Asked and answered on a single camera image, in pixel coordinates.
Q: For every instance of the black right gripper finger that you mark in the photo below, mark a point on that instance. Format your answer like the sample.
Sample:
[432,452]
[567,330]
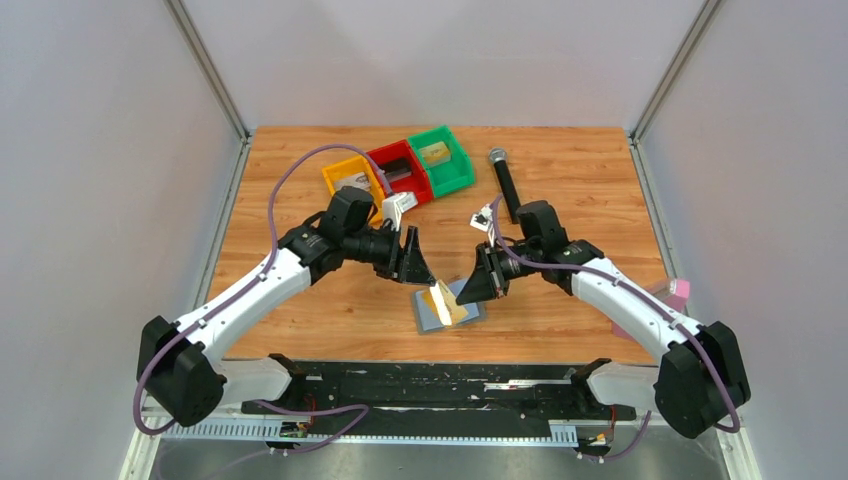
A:
[478,288]
[483,268]

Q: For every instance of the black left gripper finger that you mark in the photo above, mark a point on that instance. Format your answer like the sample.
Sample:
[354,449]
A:
[412,254]
[416,276]

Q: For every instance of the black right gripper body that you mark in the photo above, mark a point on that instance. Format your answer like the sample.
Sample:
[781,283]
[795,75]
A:
[511,268]

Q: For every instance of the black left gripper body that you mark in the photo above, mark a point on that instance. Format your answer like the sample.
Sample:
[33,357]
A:
[381,250]

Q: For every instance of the gold credit card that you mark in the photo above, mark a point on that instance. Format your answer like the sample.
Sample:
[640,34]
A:
[444,304]

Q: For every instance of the grey card holder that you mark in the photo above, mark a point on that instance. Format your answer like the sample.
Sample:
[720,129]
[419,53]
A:
[426,319]

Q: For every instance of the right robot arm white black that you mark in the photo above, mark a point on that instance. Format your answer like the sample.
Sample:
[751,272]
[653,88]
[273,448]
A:
[698,380]

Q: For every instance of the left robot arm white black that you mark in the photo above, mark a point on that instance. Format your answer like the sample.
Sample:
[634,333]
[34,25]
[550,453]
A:
[181,364]

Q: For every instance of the silver card in yellow bin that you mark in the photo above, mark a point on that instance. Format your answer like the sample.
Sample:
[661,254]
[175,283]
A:
[358,180]

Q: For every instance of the black card in red bin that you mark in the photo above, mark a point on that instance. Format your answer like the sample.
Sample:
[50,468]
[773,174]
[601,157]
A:
[397,170]

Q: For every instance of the gold card in green bin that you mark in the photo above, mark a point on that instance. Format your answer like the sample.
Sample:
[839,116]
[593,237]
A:
[435,154]

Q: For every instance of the pink card stand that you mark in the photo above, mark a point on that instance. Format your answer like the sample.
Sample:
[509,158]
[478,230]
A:
[673,292]

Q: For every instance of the red plastic bin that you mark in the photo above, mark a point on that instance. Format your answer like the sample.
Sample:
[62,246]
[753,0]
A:
[418,183]

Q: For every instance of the yellow plastic bin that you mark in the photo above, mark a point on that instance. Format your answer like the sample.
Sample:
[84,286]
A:
[356,172]

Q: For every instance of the green plastic bin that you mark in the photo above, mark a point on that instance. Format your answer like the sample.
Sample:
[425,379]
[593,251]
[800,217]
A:
[447,164]

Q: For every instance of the black handheld microphone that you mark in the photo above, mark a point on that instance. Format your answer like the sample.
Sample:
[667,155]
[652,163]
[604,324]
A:
[498,158]

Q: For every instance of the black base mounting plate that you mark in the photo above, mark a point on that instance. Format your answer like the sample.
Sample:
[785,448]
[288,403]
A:
[441,400]

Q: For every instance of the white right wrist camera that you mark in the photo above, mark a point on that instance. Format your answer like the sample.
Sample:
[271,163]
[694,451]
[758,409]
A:
[482,219]

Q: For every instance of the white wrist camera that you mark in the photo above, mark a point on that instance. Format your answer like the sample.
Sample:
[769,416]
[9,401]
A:
[482,219]
[394,206]

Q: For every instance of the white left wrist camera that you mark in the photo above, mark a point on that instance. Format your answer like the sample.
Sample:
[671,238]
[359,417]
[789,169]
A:
[394,206]

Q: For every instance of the left aluminium frame post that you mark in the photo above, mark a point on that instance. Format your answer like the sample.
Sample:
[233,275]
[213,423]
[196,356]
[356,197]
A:
[197,47]

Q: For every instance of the aluminium frame post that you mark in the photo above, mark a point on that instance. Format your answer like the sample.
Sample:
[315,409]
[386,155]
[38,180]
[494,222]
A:
[197,47]
[639,133]

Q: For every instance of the right aluminium frame post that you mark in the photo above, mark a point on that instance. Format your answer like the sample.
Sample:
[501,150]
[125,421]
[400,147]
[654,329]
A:
[639,133]

